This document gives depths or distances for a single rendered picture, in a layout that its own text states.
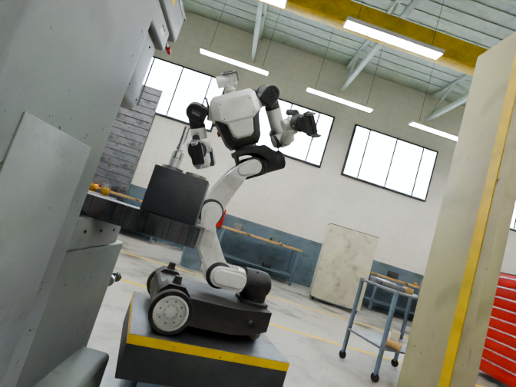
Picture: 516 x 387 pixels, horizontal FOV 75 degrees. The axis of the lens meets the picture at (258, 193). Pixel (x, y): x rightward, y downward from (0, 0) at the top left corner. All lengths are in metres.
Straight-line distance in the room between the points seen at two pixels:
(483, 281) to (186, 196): 1.26
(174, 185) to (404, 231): 9.09
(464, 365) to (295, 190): 7.77
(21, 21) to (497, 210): 1.69
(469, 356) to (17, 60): 1.71
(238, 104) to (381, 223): 8.25
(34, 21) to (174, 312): 1.29
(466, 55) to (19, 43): 6.86
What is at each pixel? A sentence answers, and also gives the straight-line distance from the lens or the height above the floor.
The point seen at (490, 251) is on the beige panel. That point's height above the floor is 1.18.
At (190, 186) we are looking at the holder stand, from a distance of 1.36.
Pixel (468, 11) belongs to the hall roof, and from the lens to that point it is 8.38.
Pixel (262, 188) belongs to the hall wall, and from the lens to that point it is 9.00.
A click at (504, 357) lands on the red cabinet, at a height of 0.38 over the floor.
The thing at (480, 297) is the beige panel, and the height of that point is 0.98.
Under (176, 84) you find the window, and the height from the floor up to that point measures 4.08.
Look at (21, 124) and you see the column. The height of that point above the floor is 1.03.
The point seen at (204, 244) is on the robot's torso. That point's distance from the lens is 1.85.
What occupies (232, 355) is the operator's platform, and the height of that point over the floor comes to 0.39.
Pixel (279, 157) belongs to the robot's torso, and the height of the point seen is 1.42.
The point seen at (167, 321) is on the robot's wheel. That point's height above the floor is 0.46.
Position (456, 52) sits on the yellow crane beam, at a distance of 7.08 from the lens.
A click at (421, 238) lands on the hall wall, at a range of 10.36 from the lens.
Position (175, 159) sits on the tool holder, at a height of 1.15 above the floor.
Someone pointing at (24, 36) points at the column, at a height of 1.16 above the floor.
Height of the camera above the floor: 0.96
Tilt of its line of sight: 6 degrees up
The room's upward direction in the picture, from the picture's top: 17 degrees clockwise
